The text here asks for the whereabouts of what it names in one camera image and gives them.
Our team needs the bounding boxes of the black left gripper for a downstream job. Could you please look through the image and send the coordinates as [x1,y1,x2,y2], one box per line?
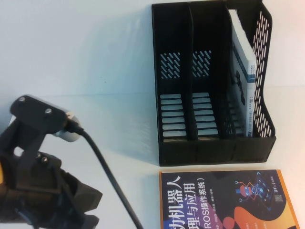
[0,150,103,229]

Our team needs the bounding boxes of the white car suspension book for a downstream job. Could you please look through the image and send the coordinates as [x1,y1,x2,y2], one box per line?
[227,9,258,139]

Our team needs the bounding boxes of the orange and blue robot book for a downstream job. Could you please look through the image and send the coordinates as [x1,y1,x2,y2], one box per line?
[159,169,302,229]

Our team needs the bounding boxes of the black plastic three-slot book stand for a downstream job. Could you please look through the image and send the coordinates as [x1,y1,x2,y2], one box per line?
[152,0,277,167]

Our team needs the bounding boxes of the thick black camera cable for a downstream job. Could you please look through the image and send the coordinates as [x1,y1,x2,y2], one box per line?
[68,120,145,229]

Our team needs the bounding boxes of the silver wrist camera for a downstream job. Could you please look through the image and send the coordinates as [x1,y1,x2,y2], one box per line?
[51,110,83,143]

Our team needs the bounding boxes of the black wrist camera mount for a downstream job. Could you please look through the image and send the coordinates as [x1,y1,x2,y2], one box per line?
[9,94,70,173]

